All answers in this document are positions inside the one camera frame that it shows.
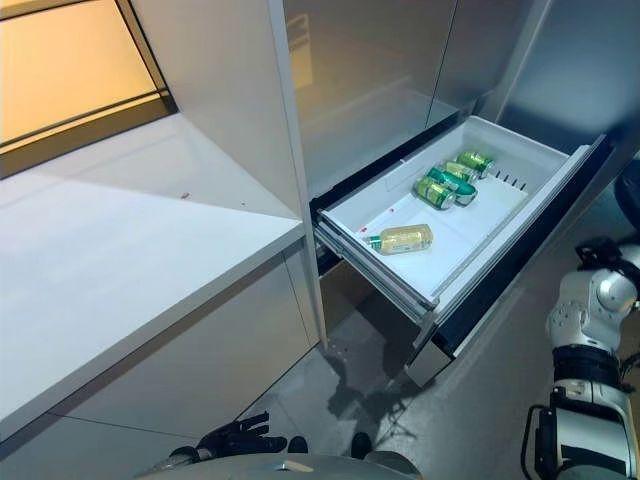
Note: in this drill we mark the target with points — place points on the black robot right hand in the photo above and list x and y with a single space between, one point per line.
630 195

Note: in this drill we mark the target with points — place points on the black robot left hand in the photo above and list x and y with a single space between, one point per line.
240 440

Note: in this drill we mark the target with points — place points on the white pull-out drawer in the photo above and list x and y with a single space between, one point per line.
450 250

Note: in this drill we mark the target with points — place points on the clear yellow tea bottle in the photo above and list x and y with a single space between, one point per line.
402 240

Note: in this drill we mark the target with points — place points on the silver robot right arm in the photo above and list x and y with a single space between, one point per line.
575 310

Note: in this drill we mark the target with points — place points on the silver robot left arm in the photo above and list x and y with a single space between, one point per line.
175 462

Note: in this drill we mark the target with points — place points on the steel fridge drawer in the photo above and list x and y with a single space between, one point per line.
345 295

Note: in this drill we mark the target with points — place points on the narrow steel fridge door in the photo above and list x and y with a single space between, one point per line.
490 50

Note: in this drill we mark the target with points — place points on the stainless steel fridge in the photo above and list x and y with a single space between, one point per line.
360 75

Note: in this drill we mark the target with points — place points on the wide steel fridge door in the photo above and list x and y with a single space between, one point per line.
360 75

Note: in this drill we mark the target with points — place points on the black robot left foot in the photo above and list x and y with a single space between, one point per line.
298 445

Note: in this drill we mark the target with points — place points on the black robot foot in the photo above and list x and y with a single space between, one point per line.
361 445
298 445

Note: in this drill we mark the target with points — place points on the grey robot torso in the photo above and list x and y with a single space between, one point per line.
300 467

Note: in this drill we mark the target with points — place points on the black robot right foot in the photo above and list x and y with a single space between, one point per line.
361 445

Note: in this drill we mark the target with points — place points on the grey metallic tall panel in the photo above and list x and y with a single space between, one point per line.
575 60

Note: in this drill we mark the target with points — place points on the green drink can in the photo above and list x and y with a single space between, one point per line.
434 194
475 162
460 192
457 171

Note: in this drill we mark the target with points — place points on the tall white cabinet panel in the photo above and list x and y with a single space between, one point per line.
225 75

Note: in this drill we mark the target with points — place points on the dark framed yellow window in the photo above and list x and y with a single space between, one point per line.
65 60

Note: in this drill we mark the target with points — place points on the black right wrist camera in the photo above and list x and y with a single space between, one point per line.
602 252

